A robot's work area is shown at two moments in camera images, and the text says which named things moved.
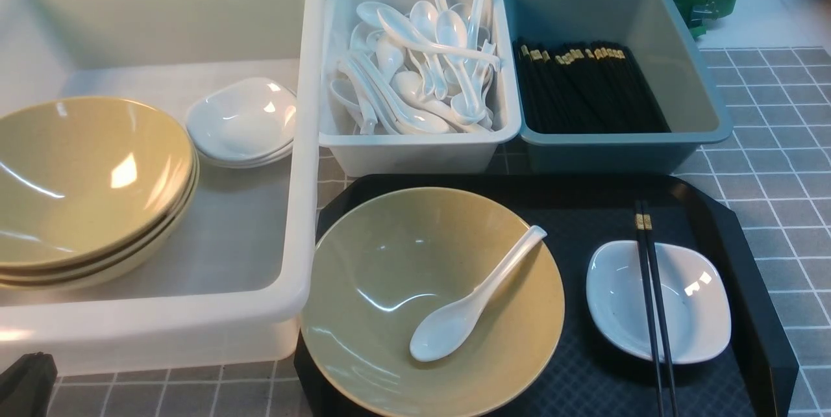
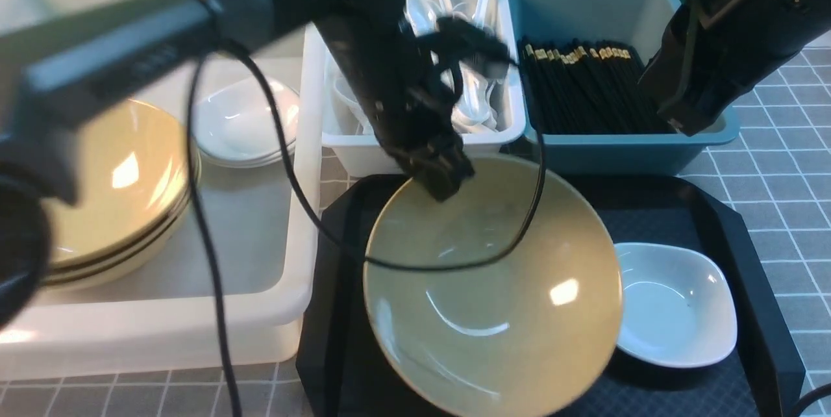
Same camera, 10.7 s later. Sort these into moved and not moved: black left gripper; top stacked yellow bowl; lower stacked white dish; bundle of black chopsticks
Moved: black left gripper
Not moved: lower stacked white dish; top stacked yellow bowl; bundle of black chopsticks
